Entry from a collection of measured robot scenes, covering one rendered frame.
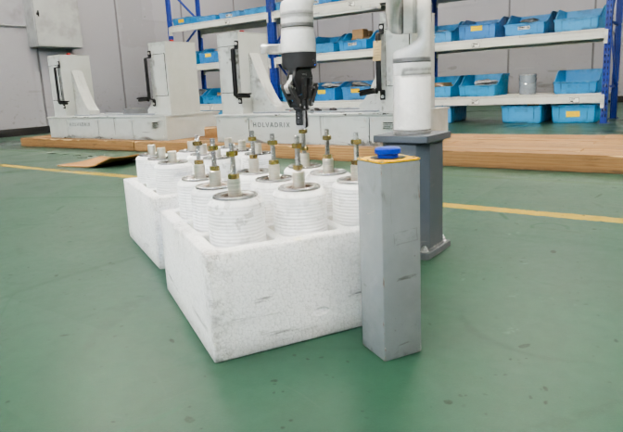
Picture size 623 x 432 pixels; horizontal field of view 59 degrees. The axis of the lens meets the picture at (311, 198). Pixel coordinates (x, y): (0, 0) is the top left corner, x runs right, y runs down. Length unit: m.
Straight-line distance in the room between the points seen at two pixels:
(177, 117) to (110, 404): 3.59
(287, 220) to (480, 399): 0.41
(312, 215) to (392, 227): 0.17
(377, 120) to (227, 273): 2.32
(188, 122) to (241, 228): 3.53
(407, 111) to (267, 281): 0.63
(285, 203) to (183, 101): 3.48
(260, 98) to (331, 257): 2.92
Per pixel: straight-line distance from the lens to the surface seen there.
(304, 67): 1.20
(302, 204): 0.94
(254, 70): 3.84
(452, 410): 0.80
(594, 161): 2.70
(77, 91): 5.46
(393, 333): 0.89
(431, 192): 1.38
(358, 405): 0.80
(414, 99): 1.36
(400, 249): 0.85
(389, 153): 0.84
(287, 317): 0.95
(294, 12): 1.20
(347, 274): 0.97
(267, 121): 3.57
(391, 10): 1.34
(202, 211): 1.02
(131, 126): 4.59
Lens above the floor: 0.43
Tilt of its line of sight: 11 degrees down
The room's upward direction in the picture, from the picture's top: 3 degrees counter-clockwise
